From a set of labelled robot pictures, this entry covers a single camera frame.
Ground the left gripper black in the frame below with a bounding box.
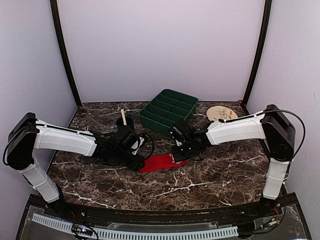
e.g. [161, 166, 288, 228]
[112, 147, 145, 172]

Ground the red santa sock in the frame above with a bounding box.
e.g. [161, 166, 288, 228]
[139, 153, 188, 173]

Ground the green compartment tray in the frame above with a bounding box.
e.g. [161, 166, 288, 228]
[139, 89, 199, 137]

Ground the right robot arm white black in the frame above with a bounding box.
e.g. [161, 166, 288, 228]
[168, 104, 300, 217]

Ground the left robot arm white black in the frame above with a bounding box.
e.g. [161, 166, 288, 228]
[2, 112, 148, 218]

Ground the wooden stick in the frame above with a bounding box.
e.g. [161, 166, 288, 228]
[120, 108, 127, 126]

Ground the dark blue mug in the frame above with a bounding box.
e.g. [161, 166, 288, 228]
[116, 115, 135, 131]

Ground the beige decorated plate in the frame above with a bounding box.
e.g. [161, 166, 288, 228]
[206, 105, 238, 121]

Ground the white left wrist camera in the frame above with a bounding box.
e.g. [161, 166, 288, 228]
[130, 135, 148, 155]

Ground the black front rail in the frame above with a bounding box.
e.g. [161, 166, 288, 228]
[55, 202, 263, 224]

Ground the white slotted cable duct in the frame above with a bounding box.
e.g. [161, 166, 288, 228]
[31, 213, 239, 240]

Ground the right black frame post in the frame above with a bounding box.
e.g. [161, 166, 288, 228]
[241, 0, 272, 107]

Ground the black frame post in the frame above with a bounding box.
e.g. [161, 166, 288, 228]
[241, 0, 272, 107]
[49, 0, 82, 108]

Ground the left black frame post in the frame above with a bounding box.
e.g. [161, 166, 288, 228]
[49, 0, 82, 108]

